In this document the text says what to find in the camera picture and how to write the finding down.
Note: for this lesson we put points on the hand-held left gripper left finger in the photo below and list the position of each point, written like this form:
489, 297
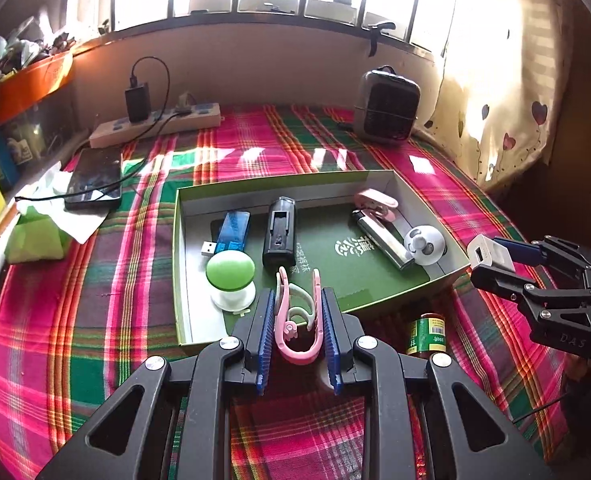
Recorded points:
265, 340

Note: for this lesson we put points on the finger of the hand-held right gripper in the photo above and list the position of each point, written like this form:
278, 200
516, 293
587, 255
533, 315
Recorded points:
520, 251
495, 280

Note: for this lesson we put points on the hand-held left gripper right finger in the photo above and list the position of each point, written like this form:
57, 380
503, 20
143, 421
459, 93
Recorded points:
333, 340

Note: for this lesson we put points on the white charger adapter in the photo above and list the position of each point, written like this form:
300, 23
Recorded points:
485, 252

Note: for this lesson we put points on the large pink clip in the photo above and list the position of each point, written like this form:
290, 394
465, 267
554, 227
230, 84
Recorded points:
295, 355

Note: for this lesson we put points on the green cardboard box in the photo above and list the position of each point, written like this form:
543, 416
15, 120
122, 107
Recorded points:
375, 280

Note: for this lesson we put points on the green mushroom-shaped knob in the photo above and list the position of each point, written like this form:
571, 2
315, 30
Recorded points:
228, 270

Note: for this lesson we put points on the white round suction hook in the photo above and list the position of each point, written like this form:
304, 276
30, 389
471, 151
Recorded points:
423, 245

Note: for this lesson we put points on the black rectangular device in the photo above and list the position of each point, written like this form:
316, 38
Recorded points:
278, 240

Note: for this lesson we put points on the silver lighter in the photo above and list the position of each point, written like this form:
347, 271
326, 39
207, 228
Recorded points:
383, 242

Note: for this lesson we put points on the brown bottle with red cap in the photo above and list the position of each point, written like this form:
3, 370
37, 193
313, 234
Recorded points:
428, 335

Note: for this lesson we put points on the blue usb device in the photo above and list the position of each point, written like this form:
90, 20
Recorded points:
233, 232

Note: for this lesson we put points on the small pink clip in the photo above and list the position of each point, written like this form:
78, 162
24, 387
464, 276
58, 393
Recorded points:
375, 200

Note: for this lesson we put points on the plaid blanket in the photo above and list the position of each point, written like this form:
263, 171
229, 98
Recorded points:
100, 335

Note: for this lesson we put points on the beige heart-print curtain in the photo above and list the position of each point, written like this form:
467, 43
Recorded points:
500, 85

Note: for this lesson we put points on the grey small heater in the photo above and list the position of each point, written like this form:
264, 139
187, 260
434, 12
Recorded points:
385, 105

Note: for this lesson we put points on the white tissue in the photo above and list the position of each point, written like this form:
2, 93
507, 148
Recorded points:
75, 222

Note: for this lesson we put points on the beige power strip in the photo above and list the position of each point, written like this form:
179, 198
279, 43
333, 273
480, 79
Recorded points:
195, 115

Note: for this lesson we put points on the black smartphone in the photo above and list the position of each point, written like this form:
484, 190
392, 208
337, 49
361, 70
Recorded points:
92, 177

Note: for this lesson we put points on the green tissue box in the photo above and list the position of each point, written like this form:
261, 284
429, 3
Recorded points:
35, 240

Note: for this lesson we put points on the black charger block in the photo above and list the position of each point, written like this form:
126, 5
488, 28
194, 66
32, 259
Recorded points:
138, 102

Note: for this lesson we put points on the clear storage box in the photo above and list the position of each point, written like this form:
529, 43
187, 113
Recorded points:
40, 130

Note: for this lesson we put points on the orange storage box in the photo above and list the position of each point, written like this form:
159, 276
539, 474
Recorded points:
25, 85

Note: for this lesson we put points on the clutter of small items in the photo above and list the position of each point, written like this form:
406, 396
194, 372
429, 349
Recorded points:
20, 45

